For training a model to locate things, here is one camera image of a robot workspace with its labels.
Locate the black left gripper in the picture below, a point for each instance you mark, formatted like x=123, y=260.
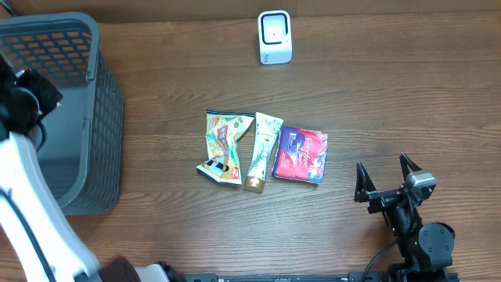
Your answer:
x=31, y=80

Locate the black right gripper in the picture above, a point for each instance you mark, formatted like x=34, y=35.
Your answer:
x=364, y=191

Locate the red purple pad packet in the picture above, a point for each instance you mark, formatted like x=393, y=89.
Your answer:
x=301, y=155

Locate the white gold cream tube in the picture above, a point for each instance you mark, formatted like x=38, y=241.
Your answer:
x=266, y=133

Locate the yellow snack packet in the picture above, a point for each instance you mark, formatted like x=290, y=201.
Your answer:
x=223, y=132

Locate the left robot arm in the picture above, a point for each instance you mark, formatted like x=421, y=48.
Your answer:
x=46, y=245

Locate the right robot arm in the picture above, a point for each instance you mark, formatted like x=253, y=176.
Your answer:
x=426, y=249

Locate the grey plastic shopping basket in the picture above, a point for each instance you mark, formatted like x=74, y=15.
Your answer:
x=81, y=155

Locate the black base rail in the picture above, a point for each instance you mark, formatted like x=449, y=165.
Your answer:
x=350, y=277

